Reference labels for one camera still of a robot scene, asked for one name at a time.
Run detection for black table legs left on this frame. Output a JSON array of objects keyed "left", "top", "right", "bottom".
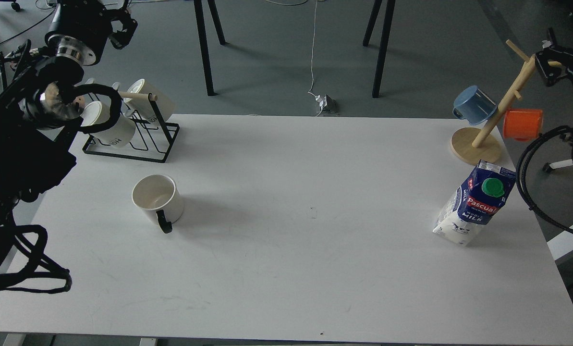
[{"left": 193, "top": 0, "right": 227, "bottom": 97}]

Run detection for black wire mug rack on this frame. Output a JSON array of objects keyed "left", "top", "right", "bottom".
[{"left": 82, "top": 92, "right": 180, "bottom": 163}]

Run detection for orange mug on tree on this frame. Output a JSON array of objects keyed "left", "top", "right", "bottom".
[{"left": 502, "top": 108, "right": 544, "bottom": 142}]

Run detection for white mug with black handle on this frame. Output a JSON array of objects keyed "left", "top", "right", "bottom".
[{"left": 131, "top": 174, "right": 184, "bottom": 234}]

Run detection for white mug on rack rear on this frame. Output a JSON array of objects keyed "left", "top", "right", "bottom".
[{"left": 123, "top": 79, "right": 177, "bottom": 123}]

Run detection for blue mug on tree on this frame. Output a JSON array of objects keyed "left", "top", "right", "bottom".
[{"left": 452, "top": 85, "right": 499, "bottom": 125}]

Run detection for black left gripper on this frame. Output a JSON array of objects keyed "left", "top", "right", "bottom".
[{"left": 45, "top": 0, "right": 138, "bottom": 66}]

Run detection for black table legs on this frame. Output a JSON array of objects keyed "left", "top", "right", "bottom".
[
  {"left": 362, "top": 0, "right": 396, "bottom": 99},
  {"left": 193, "top": 0, "right": 227, "bottom": 97}
]

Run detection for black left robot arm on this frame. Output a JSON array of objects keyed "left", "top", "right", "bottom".
[{"left": 0, "top": 0, "right": 137, "bottom": 294}]

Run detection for grey floor power socket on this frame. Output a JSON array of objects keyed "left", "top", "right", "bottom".
[{"left": 315, "top": 94, "right": 339, "bottom": 116}]

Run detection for wooden mug tree stand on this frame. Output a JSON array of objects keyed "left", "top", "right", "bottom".
[{"left": 450, "top": 39, "right": 536, "bottom": 166}]

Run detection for blue white milk carton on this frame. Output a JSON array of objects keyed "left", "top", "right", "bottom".
[{"left": 432, "top": 160, "right": 517, "bottom": 246}]

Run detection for white chair base leg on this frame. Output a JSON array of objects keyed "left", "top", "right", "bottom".
[{"left": 542, "top": 159, "right": 573, "bottom": 173}]

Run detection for white mug on rack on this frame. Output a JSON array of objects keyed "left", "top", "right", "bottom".
[
  {"left": 81, "top": 100, "right": 136, "bottom": 148},
  {"left": 123, "top": 79, "right": 177, "bottom": 123}
]

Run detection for white mug on rack front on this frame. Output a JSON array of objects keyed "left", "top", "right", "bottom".
[{"left": 81, "top": 100, "right": 136, "bottom": 148}]

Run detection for black table legs right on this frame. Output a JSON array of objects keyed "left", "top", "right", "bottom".
[{"left": 362, "top": 0, "right": 396, "bottom": 99}]

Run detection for white floor cable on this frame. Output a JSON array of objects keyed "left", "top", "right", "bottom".
[{"left": 262, "top": 0, "right": 326, "bottom": 116}]

